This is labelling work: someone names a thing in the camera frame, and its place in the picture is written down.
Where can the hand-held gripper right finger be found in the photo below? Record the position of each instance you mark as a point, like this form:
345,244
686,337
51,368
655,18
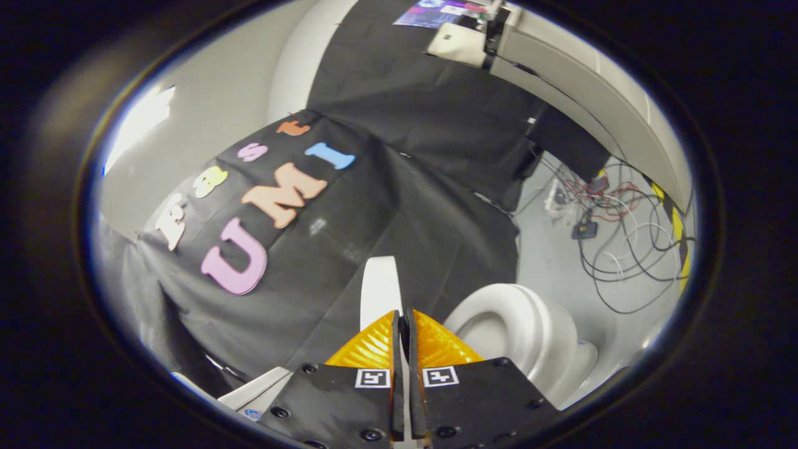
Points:
480,405

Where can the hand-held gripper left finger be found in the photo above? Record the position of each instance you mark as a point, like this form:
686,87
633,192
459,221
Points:
336,405

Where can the white toilet lid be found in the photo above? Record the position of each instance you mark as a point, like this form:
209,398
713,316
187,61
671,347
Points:
381,287

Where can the white toilet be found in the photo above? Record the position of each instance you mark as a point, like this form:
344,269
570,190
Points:
517,337

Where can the black backdrop cloth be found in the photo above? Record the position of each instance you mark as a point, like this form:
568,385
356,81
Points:
349,249

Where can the small black adapter box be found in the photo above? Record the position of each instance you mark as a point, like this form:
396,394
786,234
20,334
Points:
585,229

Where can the yellow black hazard tape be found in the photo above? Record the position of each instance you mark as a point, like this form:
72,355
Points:
677,231

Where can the ceiling light panel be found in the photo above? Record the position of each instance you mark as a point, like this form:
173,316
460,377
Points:
140,125

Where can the white counter unit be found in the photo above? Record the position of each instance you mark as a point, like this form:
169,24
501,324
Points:
592,81

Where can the beige flat box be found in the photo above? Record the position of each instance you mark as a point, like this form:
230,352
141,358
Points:
458,43

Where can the colourful printed sheet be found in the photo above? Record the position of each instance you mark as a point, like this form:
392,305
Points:
430,12

